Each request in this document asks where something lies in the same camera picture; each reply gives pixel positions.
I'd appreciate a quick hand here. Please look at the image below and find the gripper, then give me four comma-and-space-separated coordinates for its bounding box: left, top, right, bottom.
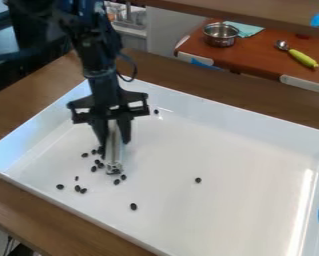
65, 73, 151, 160

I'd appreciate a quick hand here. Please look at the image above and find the silver metal tool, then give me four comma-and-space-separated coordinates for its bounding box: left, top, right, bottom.
104, 125, 125, 176

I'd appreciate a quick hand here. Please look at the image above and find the pile of black bits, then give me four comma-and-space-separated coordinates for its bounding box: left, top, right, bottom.
54, 108, 204, 212

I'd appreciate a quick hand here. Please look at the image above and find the white tray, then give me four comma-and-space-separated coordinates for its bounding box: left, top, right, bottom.
0, 77, 319, 256

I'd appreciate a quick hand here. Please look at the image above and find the toy sink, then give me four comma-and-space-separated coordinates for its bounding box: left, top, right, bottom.
104, 0, 149, 30

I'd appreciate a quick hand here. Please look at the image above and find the silver pot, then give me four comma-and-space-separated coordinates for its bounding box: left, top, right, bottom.
201, 22, 241, 48

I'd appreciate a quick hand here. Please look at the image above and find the teal cloth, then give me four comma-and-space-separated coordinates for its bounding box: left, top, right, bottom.
223, 20, 266, 39

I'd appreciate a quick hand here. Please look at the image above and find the spoon with yellow-green handle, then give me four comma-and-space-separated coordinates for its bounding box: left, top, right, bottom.
273, 39, 319, 70

